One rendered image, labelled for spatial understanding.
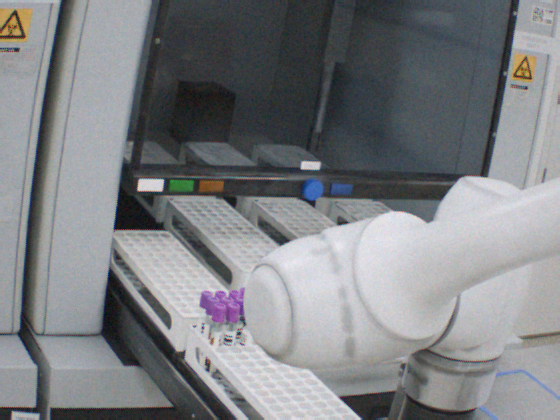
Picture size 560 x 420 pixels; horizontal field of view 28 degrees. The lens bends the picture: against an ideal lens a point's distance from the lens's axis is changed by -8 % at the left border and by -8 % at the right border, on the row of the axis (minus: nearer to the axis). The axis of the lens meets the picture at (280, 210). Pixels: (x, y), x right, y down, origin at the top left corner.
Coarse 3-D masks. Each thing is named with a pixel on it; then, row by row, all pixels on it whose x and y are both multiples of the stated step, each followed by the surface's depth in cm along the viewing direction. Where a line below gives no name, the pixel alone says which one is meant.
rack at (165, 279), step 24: (120, 240) 172; (144, 240) 174; (168, 240) 175; (120, 264) 174; (144, 264) 164; (168, 264) 166; (192, 264) 168; (144, 288) 166; (168, 288) 158; (192, 288) 160; (216, 288) 162; (168, 312) 164; (192, 312) 151; (168, 336) 153
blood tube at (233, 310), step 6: (228, 306) 142; (234, 306) 142; (228, 312) 142; (234, 312) 142; (228, 318) 142; (234, 318) 142; (228, 324) 142; (234, 324) 142; (228, 330) 143; (234, 330) 143; (228, 336) 143; (234, 336) 143; (228, 342) 143
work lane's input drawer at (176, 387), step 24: (120, 288) 167; (120, 312) 164; (144, 312) 160; (120, 336) 164; (144, 336) 156; (144, 360) 156; (168, 360) 150; (168, 384) 149; (192, 384) 145; (192, 408) 142; (216, 408) 139
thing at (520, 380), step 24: (504, 360) 164; (528, 360) 165; (552, 360) 166; (504, 384) 156; (528, 384) 156; (552, 384) 157; (480, 408) 147; (504, 408) 148; (528, 408) 149; (552, 408) 150
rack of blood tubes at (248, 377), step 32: (192, 352) 146; (224, 352) 143; (256, 352) 143; (224, 384) 143; (256, 384) 135; (288, 384) 137; (320, 384) 137; (256, 416) 139; (288, 416) 129; (320, 416) 129; (352, 416) 131
